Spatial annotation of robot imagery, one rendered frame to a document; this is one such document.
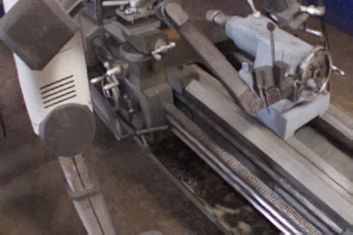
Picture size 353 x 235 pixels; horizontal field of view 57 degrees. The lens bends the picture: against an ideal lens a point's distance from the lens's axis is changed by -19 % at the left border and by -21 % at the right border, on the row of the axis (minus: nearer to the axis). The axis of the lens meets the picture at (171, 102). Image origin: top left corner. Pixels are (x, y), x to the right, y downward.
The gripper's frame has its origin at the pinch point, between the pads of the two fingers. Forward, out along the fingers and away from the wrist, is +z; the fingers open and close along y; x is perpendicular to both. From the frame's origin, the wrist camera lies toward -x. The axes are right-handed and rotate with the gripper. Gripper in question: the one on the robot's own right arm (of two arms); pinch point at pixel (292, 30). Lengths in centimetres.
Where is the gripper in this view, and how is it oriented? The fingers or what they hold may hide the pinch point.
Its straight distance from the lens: 102.2
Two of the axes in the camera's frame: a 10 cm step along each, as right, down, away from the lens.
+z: 5.0, 5.6, 6.6
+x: -7.1, 7.0, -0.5
